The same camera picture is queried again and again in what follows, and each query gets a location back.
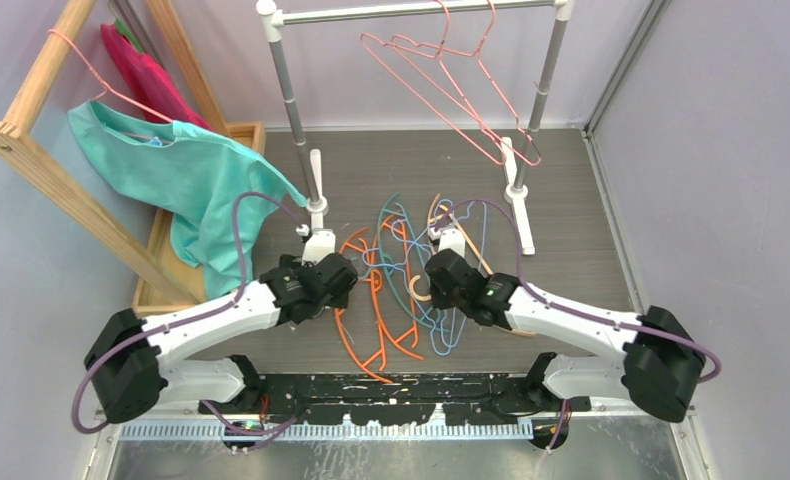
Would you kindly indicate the beige plastic hanger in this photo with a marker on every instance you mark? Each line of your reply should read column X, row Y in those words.
column 436, row 211

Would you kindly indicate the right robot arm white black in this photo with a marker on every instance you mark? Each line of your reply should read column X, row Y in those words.
column 648, row 359

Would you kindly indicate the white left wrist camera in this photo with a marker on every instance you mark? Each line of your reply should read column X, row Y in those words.
column 318, row 243

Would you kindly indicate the pink wire hanger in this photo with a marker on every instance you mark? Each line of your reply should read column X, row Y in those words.
column 428, row 60
column 528, row 153

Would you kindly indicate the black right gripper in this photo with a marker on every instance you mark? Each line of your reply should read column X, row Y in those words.
column 438, row 301

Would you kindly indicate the teal plastic hanger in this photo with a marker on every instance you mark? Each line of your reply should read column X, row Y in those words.
column 417, row 311

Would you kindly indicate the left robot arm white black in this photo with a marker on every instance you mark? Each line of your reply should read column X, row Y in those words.
column 138, row 364

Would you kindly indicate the white slotted cable duct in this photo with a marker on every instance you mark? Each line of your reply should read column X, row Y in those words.
column 436, row 429

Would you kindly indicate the wooden clothes rack frame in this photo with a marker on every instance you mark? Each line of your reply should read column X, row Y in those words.
column 24, row 154

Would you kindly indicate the pink hanger holding shirt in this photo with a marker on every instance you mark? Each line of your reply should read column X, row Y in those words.
column 106, row 87

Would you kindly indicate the teal t-shirt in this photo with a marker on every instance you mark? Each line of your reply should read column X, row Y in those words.
column 219, row 191

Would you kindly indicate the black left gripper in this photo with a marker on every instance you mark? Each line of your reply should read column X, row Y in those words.
column 294, row 263

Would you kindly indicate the red garment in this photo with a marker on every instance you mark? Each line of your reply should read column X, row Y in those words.
column 149, row 83

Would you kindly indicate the white metal clothes rack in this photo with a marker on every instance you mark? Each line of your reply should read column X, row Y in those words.
column 355, row 67

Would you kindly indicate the wooden tray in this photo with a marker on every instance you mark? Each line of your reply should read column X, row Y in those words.
column 148, row 300

